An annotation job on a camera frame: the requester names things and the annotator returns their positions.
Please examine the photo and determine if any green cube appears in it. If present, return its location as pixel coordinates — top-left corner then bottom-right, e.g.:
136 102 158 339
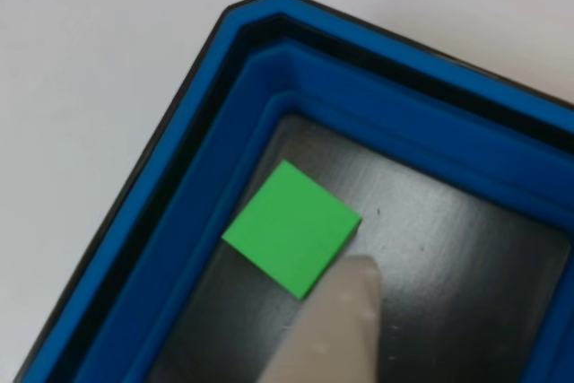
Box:
221 159 364 301

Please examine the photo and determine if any blue square box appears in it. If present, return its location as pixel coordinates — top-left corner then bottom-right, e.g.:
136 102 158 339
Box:
12 0 574 383

